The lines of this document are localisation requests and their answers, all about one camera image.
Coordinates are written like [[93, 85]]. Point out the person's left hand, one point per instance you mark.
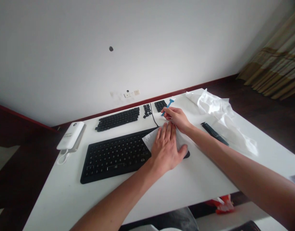
[[165, 150]]

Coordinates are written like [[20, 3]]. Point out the person's right hand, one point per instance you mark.
[[178, 118]]

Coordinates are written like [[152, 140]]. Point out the person's right fingers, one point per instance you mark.
[[168, 112]]

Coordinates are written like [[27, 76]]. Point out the blue cleaning brush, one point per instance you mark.
[[170, 102]]

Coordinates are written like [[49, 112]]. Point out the white paper tissue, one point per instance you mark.
[[150, 140]]

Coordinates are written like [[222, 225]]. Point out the square block of black keycaps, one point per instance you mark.
[[160, 106]]

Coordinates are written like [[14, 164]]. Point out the small cluster of black keycaps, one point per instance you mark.
[[146, 110]]

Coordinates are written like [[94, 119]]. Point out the black pen-shaped tool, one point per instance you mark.
[[213, 133]]

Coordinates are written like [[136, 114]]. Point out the long row of black keycaps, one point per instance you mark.
[[118, 119]]

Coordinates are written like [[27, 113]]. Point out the crumpled white plastic sheet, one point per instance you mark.
[[219, 110]]

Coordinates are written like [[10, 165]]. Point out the black keyboard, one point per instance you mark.
[[113, 156]]

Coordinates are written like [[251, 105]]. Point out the white power bank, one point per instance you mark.
[[70, 136]]

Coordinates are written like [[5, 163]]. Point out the red and white bag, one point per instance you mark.
[[223, 205]]

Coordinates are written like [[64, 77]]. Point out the striped beige curtain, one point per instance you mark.
[[279, 62]]

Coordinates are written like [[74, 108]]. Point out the white wall socket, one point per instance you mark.
[[126, 95], [137, 92]]

